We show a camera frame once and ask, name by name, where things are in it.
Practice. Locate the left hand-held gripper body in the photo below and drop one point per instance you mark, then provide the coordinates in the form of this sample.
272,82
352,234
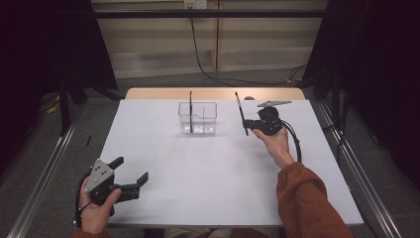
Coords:
99,175

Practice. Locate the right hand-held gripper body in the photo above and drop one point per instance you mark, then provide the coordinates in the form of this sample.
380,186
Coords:
270,120

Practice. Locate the thin black makeup brush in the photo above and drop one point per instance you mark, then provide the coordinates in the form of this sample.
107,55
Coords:
240,105

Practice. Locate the clear plastic organizer box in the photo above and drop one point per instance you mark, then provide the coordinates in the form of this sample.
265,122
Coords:
204,129

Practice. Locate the black brush with silver ferrule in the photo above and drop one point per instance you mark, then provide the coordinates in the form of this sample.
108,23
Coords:
190,109

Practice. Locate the person's right hand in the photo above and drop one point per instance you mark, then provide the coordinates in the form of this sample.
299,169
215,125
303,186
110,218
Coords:
277,145

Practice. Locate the person's left hand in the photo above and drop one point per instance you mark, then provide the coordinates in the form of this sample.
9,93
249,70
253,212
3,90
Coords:
95,218

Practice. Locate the small black stick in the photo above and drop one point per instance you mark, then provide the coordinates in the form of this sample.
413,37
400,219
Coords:
88,140

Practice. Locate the white table cover sheet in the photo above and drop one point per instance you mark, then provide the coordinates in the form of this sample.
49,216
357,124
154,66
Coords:
198,185

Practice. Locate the black curtain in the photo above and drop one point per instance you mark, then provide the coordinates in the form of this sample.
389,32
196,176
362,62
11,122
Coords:
379,66
33,49

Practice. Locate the aluminium floor rail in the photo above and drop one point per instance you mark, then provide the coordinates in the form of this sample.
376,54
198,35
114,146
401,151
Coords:
47,175
350,155

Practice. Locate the black metal stand post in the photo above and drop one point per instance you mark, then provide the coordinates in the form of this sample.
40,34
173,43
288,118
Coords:
336,99
65,112

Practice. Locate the black horizontal frame bar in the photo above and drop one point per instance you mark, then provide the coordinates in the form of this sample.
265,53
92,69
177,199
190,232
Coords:
231,14

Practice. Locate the white wall outlet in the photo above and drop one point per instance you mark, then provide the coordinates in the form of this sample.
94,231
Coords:
194,4

